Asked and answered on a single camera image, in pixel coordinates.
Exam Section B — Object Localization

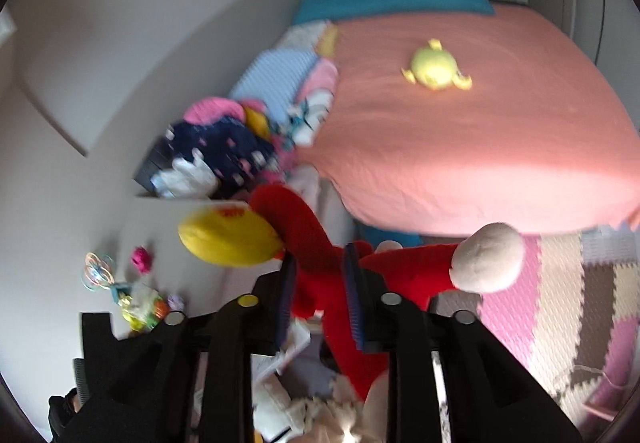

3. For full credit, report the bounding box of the navy printed blanket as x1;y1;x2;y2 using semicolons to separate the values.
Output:
165;115;281;198

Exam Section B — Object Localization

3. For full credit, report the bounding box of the pile of small toys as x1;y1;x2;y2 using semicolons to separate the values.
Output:
112;283;187;333

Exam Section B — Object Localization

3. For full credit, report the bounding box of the bed with pink sheet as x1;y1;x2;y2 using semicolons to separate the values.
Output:
295;3;640;236

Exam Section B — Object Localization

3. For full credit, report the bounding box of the small pink toy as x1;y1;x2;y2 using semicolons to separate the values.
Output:
131;247;154;274

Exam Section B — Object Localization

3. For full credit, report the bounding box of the cartoon printed blanket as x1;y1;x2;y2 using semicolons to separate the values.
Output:
287;90;335;147

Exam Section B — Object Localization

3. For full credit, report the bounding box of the light blue folded blanket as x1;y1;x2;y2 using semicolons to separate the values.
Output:
232;48;321;110

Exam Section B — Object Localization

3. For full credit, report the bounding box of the white paper box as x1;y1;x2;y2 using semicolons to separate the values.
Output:
251;323;326;442

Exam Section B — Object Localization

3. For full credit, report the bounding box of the pink folded blanket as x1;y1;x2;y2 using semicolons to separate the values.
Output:
296;58;339;104

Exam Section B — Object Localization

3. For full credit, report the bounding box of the pale yellow plush toy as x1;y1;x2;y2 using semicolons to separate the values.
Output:
401;39;473;92

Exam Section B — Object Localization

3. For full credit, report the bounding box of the white cloth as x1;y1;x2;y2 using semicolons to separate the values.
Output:
150;150;222;198

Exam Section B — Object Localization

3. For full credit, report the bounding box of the black box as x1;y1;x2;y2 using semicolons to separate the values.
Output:
134;135;173;194

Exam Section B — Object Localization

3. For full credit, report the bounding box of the bright pink fleece blanket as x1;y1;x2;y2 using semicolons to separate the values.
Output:
183;96;246;124

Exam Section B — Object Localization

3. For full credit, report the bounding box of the white dotted folded blanket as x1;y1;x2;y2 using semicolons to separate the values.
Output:
280;20;341;58

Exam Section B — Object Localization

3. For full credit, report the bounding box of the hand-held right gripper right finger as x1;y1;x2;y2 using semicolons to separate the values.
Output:
344;243;583;443

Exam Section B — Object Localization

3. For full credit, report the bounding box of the red plush toy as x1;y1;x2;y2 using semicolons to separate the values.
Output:
250;185;526;404

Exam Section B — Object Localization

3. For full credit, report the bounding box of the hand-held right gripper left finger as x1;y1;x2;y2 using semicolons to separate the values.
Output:
65;255;297;443

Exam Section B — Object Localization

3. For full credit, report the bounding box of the pink and beige foam mat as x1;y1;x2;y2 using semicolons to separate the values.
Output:
475;223;640;424

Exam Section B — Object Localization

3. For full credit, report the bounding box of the colourful ring ball toy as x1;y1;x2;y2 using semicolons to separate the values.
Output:
81;253;117;292

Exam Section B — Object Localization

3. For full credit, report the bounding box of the beige fluffy plush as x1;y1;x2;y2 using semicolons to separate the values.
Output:
305;375;390;443

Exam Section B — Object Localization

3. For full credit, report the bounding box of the person's left forearm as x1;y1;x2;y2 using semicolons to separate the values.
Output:
48;388;88;442

